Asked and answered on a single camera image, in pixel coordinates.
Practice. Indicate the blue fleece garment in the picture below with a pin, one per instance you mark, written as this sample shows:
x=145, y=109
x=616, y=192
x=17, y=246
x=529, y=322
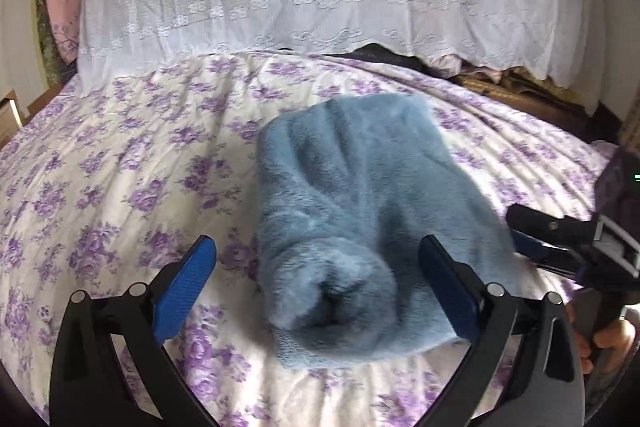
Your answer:
x=350, y=207

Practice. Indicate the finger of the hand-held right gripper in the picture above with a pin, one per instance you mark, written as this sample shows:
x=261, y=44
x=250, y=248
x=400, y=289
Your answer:
x=545, y=224
x=557, y=263

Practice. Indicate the brown woven mat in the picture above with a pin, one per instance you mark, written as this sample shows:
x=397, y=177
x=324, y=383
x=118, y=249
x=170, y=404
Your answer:
x=530, y=99

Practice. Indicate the purple floral bedsheet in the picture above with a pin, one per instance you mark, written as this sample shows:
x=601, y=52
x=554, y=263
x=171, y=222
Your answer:
x=125, y=182

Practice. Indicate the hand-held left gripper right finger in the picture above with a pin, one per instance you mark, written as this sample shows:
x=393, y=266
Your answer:
x=450, y=287

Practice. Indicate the person's right hand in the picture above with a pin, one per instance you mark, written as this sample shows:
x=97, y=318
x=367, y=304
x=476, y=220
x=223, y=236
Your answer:
x=617, y=334

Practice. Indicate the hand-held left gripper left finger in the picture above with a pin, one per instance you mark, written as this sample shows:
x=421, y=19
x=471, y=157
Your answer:
x=182, y=287

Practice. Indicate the wooden bedside cabinet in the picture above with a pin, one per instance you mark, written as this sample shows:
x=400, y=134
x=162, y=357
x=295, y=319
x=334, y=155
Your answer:
x=11, y=117

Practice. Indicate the olive patterned headboard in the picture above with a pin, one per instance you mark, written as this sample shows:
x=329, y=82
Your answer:
x=50, y=42

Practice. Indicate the dark cloth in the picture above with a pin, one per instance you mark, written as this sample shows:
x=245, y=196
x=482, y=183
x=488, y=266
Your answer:
x=385, y=57

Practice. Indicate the pink ribbed cloth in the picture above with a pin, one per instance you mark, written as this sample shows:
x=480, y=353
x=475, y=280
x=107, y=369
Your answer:
x=465, y=67

